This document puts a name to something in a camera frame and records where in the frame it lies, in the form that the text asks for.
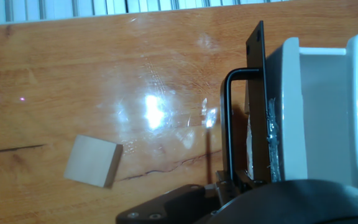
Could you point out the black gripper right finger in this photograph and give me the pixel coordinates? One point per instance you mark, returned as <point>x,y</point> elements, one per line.
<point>258,183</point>

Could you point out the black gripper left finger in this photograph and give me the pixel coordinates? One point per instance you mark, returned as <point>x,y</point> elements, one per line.
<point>172,205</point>

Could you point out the small wooden cube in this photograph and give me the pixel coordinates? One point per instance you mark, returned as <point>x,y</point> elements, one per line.
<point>92,160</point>

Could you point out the glossy wooden board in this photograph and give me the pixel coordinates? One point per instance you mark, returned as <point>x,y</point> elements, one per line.
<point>104,62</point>

